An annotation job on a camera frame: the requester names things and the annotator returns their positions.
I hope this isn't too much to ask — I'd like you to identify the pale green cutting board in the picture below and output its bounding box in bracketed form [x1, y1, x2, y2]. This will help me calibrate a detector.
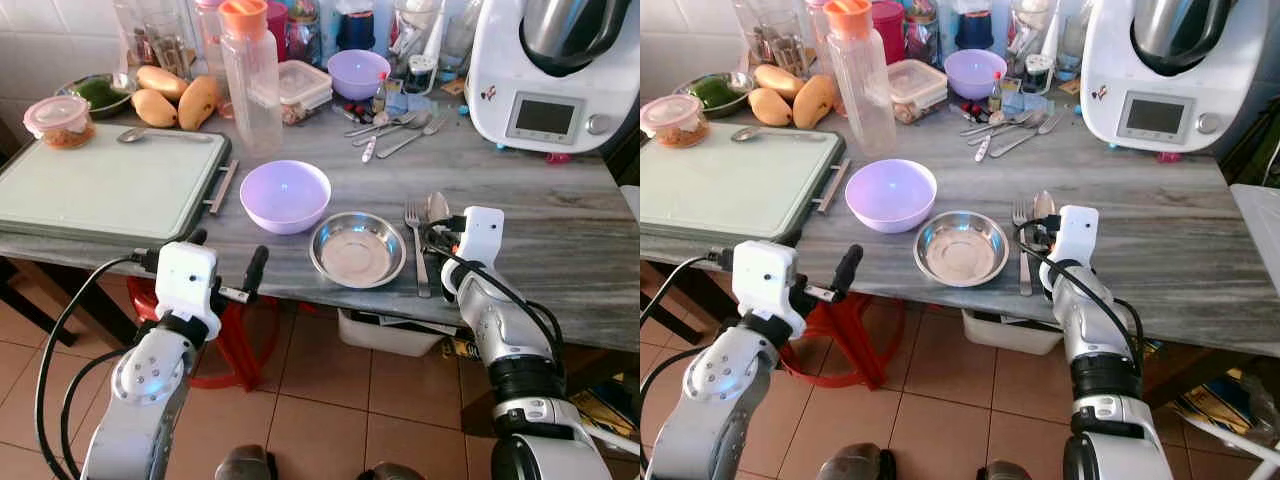
[640, 124, 853, 244]
[0, 124, 241, 244]

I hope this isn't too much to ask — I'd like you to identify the red plastic cup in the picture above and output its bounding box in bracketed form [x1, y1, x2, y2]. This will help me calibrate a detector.
[870, 0, 907, 65]
[264, 0, 292, 63]

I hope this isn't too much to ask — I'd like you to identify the dark blue cup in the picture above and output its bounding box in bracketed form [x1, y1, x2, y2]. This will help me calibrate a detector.
[954, 9, 997, 51]
[334, 9, 377, 52]

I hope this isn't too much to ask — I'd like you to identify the red plastic stool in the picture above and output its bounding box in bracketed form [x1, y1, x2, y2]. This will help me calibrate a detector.
[778, 290, 907, 391]
[128, 278, 284, 392]

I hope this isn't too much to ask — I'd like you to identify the small purple plastic bowl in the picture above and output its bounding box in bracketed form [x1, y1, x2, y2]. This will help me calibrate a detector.
[326, 48, 393, 102]
[943, 48, 1009, 102]

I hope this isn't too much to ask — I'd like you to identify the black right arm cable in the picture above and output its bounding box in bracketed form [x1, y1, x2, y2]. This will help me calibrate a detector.
[418, 224, 567, 373]
[1014, 222, 1146, 373]

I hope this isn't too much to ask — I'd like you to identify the pink plastic bottle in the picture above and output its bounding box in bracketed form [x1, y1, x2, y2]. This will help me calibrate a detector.
[806, 0, 835, 96]
[194, 0, 233, 103]

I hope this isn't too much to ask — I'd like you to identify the round steel plate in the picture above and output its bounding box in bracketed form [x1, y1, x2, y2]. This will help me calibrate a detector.
[309, 211, 408, 290]
[912, 209, 1011, 289]

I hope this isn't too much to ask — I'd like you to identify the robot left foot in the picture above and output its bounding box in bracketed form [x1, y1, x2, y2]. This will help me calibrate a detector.
[818, 442, 898, 480]
[214, 444, 278, 480]

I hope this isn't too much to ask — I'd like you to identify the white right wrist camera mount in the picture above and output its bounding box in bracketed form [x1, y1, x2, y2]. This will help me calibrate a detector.
[454, 206, 505, 273]
[1052, 204, 1100, 269]

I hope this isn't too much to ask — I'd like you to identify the steel fork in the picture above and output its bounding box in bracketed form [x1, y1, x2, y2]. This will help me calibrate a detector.
[966, 111, 1046, 147]
[376, 109, 452, 160]
[351, 112, 433, 148]
[1011, 199, 1035, 297]
[990, 108, 1067, 159]
[404, 200, 433, 299]

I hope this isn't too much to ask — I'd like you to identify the large purple plastic bowl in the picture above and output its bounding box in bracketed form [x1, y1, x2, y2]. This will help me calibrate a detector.
[845, 158, 939, 235]
[239, 159, 333, 236]

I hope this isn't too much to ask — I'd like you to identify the large clear glass jar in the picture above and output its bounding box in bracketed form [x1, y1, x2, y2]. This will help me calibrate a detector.
[732, 0, 813, 78]
[112, 0, 193, 78]

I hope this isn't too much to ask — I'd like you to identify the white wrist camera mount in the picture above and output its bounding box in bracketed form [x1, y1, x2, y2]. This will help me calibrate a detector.
[155, 241, 224, 339]
[1052, 204, 1100, 269]
[454, 206, 505, 273]
[732, 239, 807, 337]

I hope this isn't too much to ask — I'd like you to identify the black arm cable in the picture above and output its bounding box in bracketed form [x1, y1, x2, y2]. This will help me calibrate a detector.
[34, 254, 163, 480]
[1014, 222, 1146, 373]
[640, 254, 739, 401]
[418, 224, 567, 373]

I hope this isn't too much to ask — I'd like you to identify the white kitchen food processor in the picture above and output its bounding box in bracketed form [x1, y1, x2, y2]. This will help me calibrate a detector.
[465, 0, 641, 157]
[1079, 0, 1280, 157]

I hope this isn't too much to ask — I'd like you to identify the clear container with white lid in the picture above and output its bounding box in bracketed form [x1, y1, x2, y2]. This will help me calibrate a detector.
[887, 59, 949, 125]
[277, 59, 334, 127]

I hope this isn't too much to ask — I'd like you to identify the yellow mango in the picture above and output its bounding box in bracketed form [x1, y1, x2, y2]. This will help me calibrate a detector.
[131, 89, 180, 129]
[792, 74, 840, 130]
[177, 74, 222, 132]
[136, 65, 192, 102]
[754, 64, 807, 100]
[747, 87, 794, 128]

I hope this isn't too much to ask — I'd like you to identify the clear glass jug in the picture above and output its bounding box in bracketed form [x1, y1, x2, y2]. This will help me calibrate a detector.
[391, 0, 448, 63]
[1008, 0, 1063, 61]

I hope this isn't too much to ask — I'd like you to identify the white plastic box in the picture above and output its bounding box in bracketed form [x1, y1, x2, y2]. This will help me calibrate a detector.
[1229, 182, 1280, 293]

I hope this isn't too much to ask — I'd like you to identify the white plastic bin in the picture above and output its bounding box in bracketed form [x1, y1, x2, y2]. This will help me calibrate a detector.
[961, 307, 1064, 357]
[337, 307, 447, 359]

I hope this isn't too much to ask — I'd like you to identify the clear container with pink lid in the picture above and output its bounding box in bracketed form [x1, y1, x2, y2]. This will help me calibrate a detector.
[641, 93, 707, 149]
[22, 94, 97, 150]

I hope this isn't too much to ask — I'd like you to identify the bowl of green vegetables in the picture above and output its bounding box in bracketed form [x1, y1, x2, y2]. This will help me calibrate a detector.
[54, 72, 138, 120]
[674, 71, 756, 119]

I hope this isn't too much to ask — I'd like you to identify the clear bottle with orange cap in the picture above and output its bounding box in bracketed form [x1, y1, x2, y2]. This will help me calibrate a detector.
[824, 0, 899, 157]
[217, 0, 285, 157]

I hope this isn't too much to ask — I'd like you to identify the yellow and blue bag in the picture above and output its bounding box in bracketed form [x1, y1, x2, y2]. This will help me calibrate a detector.
[1172, 368, 1280, 443]
[566, 383, 641, 443]

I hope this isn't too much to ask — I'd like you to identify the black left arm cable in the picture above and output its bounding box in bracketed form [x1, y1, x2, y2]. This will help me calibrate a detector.
[640, 254, 739, 401]
[34, 254, 163, 480]

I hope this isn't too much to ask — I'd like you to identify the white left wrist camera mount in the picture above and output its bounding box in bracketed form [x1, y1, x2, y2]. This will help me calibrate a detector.
[732, 239, 807, 337]
[155, 241, 224, 339]

